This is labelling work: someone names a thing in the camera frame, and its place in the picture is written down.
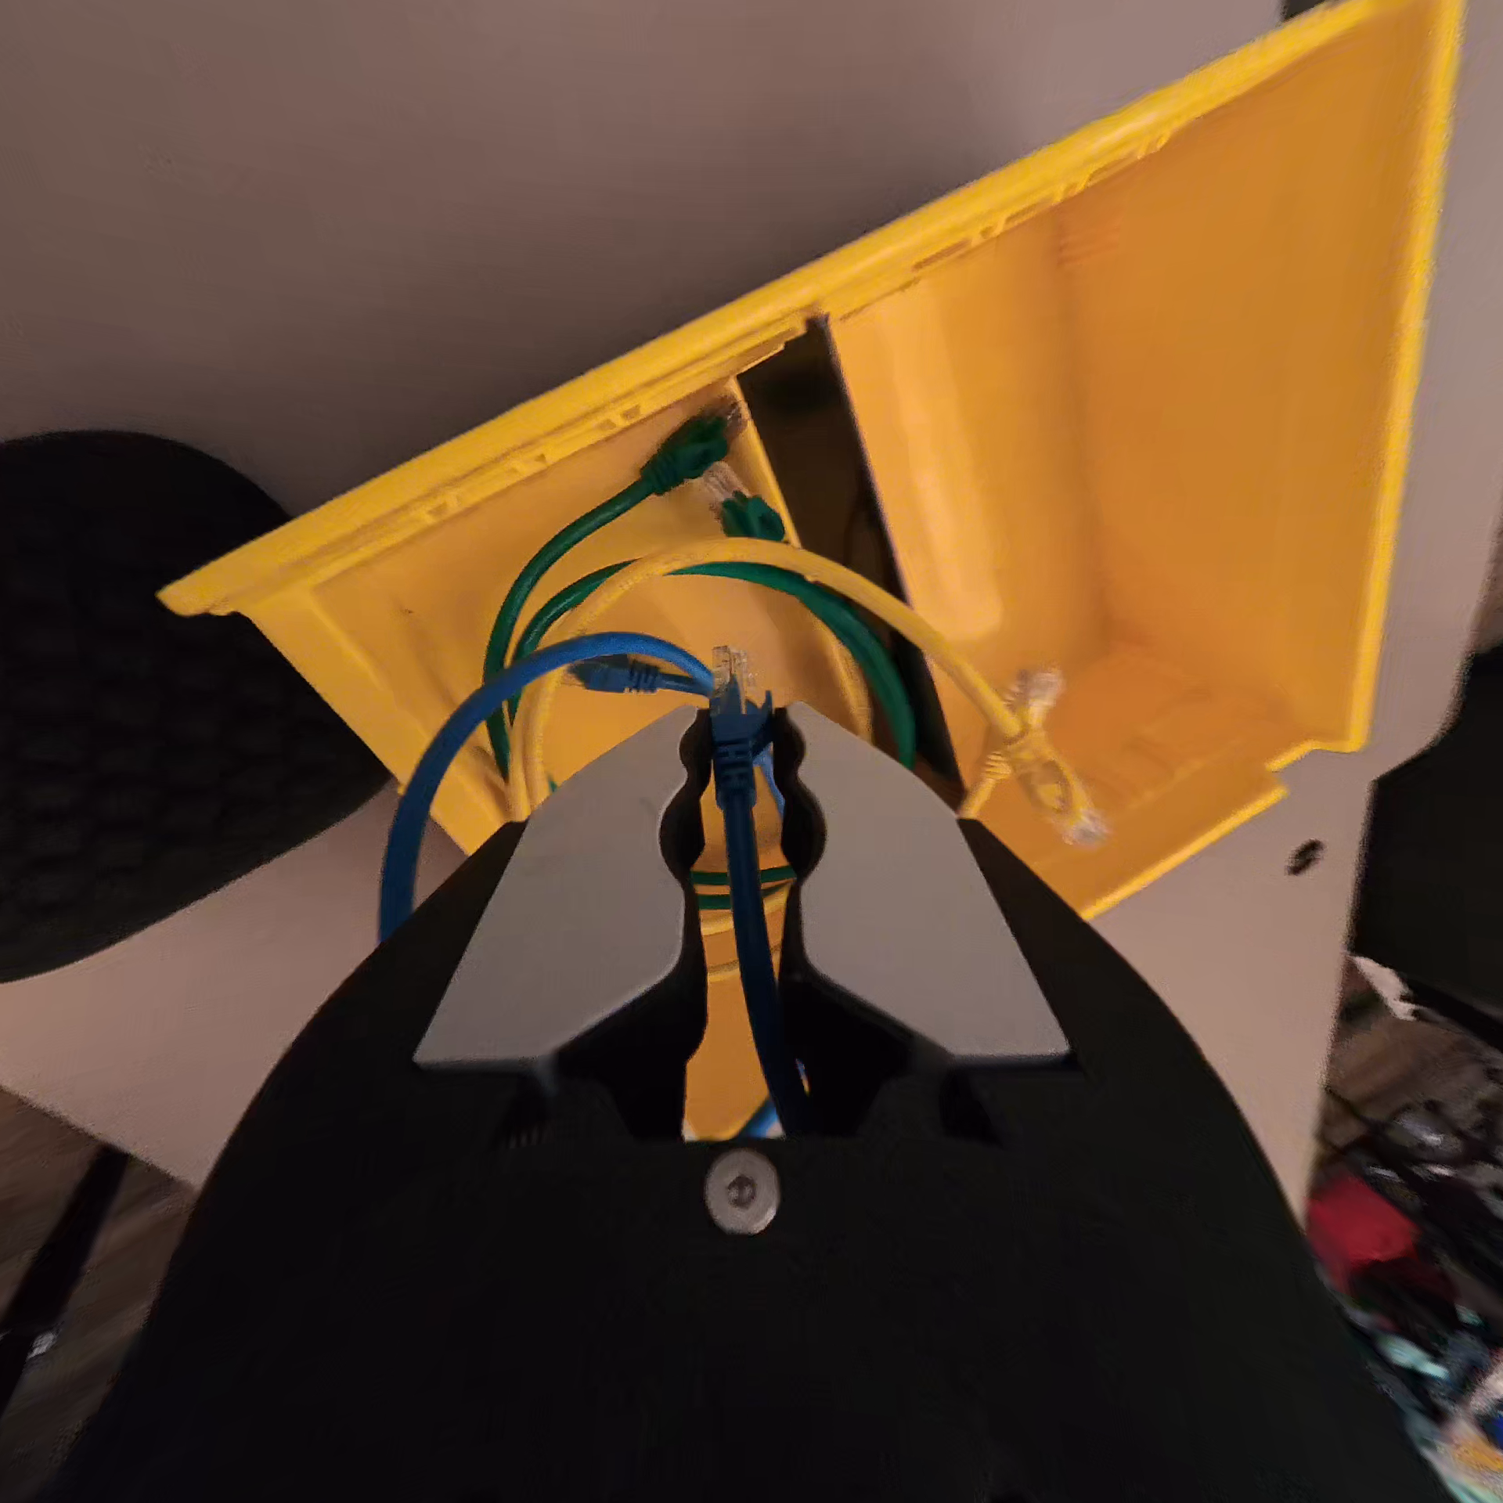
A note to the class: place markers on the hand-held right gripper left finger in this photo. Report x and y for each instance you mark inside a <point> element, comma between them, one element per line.
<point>563,928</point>

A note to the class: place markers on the blurred clutter pile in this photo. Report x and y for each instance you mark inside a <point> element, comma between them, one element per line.
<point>1408,1293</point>

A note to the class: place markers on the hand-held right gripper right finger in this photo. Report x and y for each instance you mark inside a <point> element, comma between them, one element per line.
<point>916,928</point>

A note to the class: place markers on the yellow plastic bin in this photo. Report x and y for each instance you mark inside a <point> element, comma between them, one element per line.
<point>1173,470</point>

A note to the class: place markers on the black round textured object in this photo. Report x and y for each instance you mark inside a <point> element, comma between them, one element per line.
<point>141,706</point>

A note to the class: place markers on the black metal table leg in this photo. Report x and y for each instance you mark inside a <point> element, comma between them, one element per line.
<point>59,1269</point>

